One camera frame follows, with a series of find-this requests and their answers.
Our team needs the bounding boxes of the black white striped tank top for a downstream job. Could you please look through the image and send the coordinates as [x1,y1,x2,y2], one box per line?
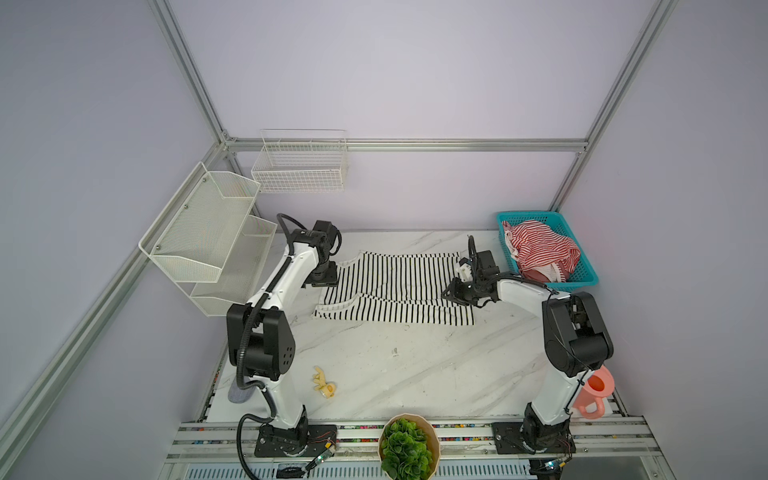
[313,251,475,327]

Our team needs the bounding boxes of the yellow banana peel toy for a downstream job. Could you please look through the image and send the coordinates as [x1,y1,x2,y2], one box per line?
[312,366,337,399]

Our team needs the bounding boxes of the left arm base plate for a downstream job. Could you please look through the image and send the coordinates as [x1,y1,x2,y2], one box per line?
[253,424,338,458]

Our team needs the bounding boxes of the white wire wall basket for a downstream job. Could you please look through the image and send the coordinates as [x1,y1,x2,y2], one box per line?
[251,129,348,194]

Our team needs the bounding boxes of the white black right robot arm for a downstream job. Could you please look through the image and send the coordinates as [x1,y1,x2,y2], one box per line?
[442,236,614,454]

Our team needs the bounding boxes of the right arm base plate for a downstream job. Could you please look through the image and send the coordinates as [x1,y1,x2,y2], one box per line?
[491,421,575,455]

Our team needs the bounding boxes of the green plant in pot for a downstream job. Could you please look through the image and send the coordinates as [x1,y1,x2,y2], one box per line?
[378,413,440,480]

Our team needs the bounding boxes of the red white striped tank top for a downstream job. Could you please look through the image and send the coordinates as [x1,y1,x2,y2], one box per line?
[502,220,581,283]

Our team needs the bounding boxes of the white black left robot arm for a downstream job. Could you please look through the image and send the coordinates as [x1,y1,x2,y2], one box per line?
[225,213,342,479]

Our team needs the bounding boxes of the pink watering can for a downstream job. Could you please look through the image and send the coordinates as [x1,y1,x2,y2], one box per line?
[572,365,615,420]

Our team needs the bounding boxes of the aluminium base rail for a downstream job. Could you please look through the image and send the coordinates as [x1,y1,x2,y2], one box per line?
[159,416,675,479]

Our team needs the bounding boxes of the white mesh two-tier shelf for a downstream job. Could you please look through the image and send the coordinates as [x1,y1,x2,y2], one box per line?
[138,164,277,317]

